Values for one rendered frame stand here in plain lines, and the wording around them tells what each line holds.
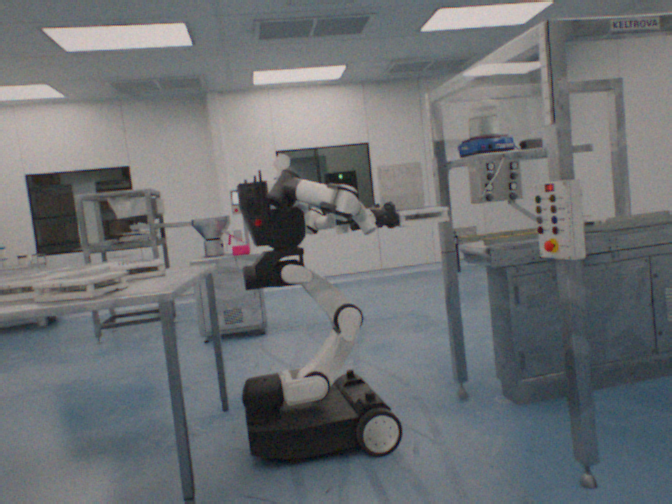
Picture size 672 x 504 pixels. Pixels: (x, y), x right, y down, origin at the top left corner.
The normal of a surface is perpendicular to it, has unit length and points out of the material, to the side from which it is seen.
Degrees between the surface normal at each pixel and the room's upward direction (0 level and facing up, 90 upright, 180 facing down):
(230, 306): 90
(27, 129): 90
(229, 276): 92
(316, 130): 90
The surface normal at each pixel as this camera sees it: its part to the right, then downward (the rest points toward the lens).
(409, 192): 0.15, 0.05
